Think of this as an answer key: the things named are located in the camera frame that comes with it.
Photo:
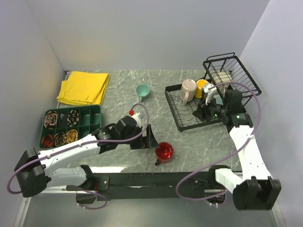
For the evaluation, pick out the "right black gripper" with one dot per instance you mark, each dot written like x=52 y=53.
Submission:
x=202 y=109

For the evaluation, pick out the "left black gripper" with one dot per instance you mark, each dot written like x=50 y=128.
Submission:
x=152 y=142

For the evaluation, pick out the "red mug black handle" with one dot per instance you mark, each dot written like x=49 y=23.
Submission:
x=164 y=153

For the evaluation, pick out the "yellow mug black handle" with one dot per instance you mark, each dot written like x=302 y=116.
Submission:
x=199 y=93

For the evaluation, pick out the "pink mug dark interior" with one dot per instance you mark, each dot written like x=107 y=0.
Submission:
x=188 y=89

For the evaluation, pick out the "cream floral mug green interior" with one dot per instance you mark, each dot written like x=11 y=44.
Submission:
x=221 y=77

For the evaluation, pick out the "small teal cup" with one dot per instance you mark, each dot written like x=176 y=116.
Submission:
x=142 y=91

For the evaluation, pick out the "grey-green glazed mug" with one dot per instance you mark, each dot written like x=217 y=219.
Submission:
x=218 y=99

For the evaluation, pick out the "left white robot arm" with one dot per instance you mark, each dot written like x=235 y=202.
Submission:
x=36 y=171

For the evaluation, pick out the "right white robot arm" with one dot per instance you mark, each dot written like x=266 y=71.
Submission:
x=255 y=189

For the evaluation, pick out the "black front base bar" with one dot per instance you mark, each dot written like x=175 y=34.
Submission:
x=151 y=185

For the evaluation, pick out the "yellow black coil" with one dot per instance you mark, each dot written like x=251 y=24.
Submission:
x=71 y=136

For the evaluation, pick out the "striped coil top middle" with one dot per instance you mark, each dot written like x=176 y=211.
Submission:
x=73 y=118

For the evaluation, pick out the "striped coil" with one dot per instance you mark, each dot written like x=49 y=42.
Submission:
x=73 y=118
x=51 y=120

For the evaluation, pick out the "yellow folded cloth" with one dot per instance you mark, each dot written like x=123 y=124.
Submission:
x=83 y=88

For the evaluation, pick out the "brown coil bottom middle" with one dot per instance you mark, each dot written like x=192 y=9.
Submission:
x=59 y=139

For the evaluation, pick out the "green compartment tray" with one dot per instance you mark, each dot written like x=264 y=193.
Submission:
x=66 y=125

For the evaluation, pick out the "striped coil top left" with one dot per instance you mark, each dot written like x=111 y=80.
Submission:
x=51 y=120

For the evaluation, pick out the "orange black coil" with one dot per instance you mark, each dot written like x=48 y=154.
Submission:
x=47 y=141

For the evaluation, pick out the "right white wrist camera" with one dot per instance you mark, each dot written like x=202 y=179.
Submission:
x=210 y=90

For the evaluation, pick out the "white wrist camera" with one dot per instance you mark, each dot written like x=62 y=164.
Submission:
x=210 y=90
x=138 y=117

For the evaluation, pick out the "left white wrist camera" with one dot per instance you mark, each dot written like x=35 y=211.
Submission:
x=138 y=117

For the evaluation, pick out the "black wire dish rack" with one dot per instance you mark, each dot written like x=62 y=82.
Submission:
x=227 y=88

